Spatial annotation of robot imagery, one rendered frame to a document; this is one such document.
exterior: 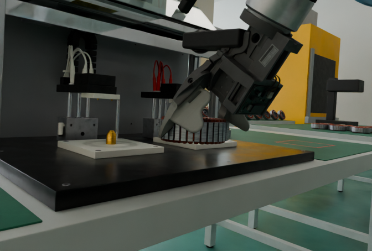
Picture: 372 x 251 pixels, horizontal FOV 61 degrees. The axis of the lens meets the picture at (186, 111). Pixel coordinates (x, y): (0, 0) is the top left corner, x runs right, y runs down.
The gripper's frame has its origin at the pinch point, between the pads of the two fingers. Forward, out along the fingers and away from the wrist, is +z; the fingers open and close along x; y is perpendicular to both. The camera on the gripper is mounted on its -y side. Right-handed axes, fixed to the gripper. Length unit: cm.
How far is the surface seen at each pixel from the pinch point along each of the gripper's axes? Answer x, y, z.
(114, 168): -10.9, -0.3, 7.1
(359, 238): 159, 21, 64
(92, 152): -9.7, -8.3, 11.2
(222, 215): 1.4, 11.9, 6.4
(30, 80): -9.4, -41.4, 18.4
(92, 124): 0.0, -25.3, 19.0
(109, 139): -2.9, -13.9, 13.4
